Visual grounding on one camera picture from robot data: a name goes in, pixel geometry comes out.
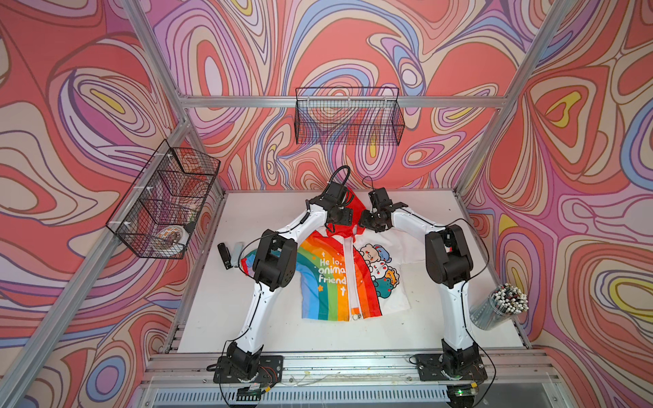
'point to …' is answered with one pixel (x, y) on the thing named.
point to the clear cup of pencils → (502, 302)
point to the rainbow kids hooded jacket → (347, 273)
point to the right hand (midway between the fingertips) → (364, 228)
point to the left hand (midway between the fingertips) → (348, 217)
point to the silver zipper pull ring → (356, 316)
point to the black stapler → (225, 255)
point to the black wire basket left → (158, 212)
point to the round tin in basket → (173, 238)
